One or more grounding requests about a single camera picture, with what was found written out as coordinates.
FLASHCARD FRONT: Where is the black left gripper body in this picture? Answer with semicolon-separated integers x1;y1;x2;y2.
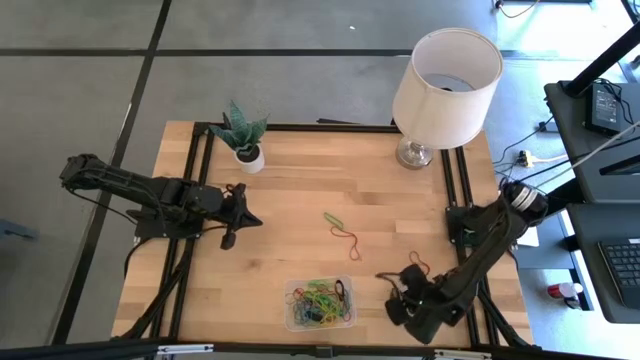
199;182;247;251

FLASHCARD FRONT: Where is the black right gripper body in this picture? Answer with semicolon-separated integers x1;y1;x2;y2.
383;263;444;346

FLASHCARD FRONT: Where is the thin red rubber band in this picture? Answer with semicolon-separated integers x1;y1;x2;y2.
407;250;432;276
284;286;307;307
329;225;363;263

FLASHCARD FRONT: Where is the thin yellow rubber band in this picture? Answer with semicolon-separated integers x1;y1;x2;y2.
309;293;352;325

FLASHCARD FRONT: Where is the thin teal rubber band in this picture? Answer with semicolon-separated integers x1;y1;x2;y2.
290;294;315;327

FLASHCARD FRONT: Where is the clear plastic bin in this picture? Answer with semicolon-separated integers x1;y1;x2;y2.
283;274;358;333

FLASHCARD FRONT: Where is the wide green rubber band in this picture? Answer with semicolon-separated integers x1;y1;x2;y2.
322;211;346;231

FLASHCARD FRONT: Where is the green plant in white pot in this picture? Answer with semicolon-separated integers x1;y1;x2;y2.
208;98;270;175

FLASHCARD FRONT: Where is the white paper sheet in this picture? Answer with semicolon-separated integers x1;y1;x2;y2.
514;227;540;248

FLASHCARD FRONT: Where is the red and white bottle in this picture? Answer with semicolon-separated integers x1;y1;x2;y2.
546;281;585;301

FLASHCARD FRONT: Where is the white shade table lamp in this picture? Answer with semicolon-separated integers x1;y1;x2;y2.
391;27;505;171

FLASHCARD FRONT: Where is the white power strip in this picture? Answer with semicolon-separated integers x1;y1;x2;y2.
516;149;571;168

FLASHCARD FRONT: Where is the black desk with keyboard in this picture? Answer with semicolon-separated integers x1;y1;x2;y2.
566;202;640;325

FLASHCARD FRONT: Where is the black desk foot beam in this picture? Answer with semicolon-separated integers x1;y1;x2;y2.
542;178;585;216

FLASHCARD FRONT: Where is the black keyboard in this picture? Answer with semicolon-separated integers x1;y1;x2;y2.
597;239;640;310

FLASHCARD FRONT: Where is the black desk top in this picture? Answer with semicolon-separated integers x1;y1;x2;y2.
543;78;640;204

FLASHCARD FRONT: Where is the black power adapter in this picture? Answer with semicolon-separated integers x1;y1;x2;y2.
585;81;625;136

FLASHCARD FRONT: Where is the black diagonal pole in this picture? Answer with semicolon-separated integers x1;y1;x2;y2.
560;22;640;97

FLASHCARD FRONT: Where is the black aluminium frame rail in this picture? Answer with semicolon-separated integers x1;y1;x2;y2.
439;148;501;347
169;130;216;340
453;146;534;349
197;121;401;134
0;337;640;360
149;121;204;340

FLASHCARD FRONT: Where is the silver metal bracket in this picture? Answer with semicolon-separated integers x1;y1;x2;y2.
432;348;494;360
156;343;215;357

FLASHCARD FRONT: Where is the black cable with plug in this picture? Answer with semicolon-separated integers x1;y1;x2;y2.
492;115;556;201

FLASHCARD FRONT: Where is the white cable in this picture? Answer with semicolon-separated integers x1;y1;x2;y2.
537;119;640;187

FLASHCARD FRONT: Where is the thin cable with plug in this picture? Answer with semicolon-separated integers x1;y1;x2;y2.
493;0;541;20

